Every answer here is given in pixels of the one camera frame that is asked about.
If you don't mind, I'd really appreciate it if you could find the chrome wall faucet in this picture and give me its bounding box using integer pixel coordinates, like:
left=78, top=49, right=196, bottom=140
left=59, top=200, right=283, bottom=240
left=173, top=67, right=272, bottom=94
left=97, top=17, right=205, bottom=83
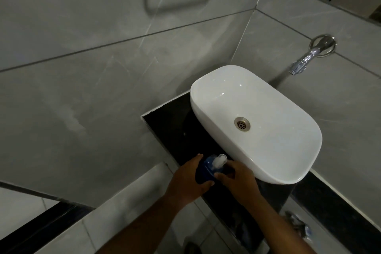
left=289, top=34, right=337, bottom=76

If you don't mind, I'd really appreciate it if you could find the white ceramic wash basin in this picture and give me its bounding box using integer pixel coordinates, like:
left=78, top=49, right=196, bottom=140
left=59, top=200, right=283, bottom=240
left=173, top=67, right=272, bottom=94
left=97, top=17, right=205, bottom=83
left=190, top=65, right=323, bottom=185

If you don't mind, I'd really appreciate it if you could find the chrome angle valve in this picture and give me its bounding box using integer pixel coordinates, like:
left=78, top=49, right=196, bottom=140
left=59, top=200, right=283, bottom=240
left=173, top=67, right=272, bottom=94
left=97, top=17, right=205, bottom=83
left=285, top=211, right=313, bottom=241

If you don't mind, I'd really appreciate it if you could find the person's left forearm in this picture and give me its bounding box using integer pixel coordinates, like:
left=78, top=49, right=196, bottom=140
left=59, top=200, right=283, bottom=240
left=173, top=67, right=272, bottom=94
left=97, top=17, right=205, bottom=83
left=95, top=194, right=181, bottom=254

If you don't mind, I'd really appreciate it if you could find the metal basin drain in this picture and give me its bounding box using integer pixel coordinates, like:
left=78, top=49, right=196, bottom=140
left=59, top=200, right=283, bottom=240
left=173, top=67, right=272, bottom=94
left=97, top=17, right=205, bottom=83
left=234, top=117, right=251, bottom=132

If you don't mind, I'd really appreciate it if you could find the person's right hand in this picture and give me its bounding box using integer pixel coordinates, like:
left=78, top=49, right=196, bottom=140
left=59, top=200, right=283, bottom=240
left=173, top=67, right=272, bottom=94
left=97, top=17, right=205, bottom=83
left=214, top=161, right=263, bottom=207

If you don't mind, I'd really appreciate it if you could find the person's left hand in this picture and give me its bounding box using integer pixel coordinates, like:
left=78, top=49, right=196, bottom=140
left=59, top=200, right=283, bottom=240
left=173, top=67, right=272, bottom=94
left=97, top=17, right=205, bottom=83
left=165, top=153, right=215, bottom=209

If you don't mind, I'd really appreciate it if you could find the blue spray bottle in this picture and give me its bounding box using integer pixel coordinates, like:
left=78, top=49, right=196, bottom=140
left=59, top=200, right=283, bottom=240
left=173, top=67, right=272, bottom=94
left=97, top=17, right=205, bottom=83
left=195, top=154, right=231, bottom=186

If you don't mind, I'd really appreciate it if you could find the person's right forearm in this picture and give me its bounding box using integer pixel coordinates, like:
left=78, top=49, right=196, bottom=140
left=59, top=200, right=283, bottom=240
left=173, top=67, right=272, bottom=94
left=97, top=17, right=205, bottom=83
left=246, top=194, right=317, bottom=254

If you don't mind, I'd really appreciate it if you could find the black stone counter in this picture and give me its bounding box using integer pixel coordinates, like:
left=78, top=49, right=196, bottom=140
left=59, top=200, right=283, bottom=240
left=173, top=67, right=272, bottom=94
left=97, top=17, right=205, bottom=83
left=141, top=91, right=381, bottom=254

